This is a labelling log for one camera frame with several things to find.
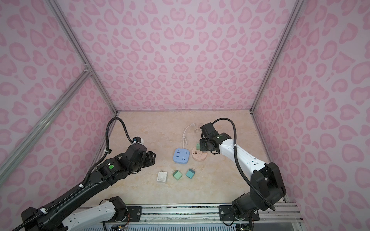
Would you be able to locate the blue square power strip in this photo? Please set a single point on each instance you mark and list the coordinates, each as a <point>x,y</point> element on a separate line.
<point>181,155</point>

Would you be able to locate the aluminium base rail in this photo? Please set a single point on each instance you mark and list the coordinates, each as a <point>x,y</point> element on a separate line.
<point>184,217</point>

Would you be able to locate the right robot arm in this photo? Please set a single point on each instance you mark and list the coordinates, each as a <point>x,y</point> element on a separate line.
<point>264,179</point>

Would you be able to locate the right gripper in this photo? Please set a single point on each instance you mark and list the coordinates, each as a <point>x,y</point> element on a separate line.
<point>201,148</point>

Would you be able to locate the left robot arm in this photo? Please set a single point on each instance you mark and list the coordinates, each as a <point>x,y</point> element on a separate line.
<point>53,216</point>

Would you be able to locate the left wall aluminium strut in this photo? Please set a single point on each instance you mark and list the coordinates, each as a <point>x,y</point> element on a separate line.
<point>19,153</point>

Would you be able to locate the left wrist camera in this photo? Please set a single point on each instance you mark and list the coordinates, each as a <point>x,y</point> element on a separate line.
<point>138,140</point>

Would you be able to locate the light green charger plug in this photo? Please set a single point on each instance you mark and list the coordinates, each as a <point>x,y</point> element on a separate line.
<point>177,175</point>

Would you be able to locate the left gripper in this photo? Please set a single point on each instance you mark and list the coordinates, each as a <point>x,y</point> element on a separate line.
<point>151,158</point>

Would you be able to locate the pink round power strip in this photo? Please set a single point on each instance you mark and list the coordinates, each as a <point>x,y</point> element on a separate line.
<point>198,155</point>

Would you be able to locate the teal charger plug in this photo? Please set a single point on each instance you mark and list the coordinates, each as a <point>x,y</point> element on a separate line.
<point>190,173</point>

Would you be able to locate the white charger plug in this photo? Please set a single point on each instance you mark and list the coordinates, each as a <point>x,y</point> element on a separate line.
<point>162,177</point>

